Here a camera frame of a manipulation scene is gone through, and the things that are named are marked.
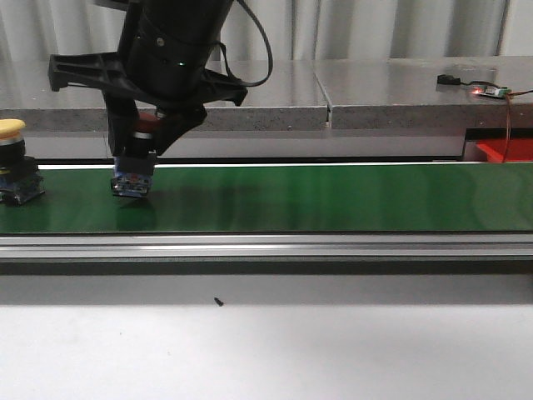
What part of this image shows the black plug connector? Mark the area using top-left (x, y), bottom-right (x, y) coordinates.
top-left (436, 74), bottom-right (462, 86)

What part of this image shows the red plastic tray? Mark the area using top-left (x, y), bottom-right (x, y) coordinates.
top-left (476, 138), bottom-right (532, 163)

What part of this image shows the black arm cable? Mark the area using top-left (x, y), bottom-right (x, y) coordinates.
top-left (216, 0), bottom-right (275, 88)

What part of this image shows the white pleated curtain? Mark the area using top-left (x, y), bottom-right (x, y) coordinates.
top-left (1, 0), bottom-right (532, 62)

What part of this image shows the small green circuit board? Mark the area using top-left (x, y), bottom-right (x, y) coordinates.
top-left (471, 85), bottom-right (511, 99)

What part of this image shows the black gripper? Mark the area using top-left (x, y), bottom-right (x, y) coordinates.
top-left (48, 7), bottom-right (247, 156)

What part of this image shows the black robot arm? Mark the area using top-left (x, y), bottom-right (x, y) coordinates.
top-left (48, 1), bottom-right (247, 158)

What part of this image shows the green conveyor belt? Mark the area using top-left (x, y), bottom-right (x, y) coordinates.
top-left (1, 163), bottom-right (532, 234)

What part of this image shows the red mushroom push button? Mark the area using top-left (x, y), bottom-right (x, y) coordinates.
top-left (111, 112), bottom-right (159, 198)

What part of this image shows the yellow mushroom push button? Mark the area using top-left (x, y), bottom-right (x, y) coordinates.
top-left (1, 119), bottom-right (45, 206)

